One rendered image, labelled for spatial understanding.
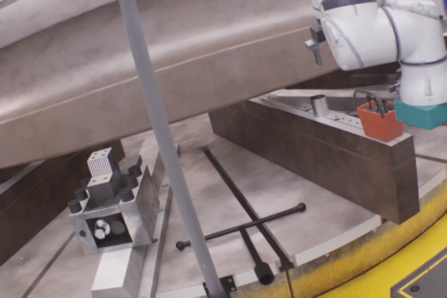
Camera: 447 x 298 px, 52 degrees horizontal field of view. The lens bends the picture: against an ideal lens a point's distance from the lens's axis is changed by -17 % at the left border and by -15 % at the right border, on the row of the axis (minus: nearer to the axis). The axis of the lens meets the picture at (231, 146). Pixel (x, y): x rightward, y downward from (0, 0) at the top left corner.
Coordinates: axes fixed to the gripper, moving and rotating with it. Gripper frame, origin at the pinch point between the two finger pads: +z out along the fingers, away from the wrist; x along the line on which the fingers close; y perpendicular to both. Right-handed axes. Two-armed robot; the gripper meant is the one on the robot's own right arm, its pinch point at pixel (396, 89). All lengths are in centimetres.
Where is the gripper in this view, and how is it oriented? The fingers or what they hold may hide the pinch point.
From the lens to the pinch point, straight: 222.6
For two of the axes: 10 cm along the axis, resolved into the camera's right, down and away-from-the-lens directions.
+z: -8.8, 3.5, -3.1
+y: -2.5, -9.2, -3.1
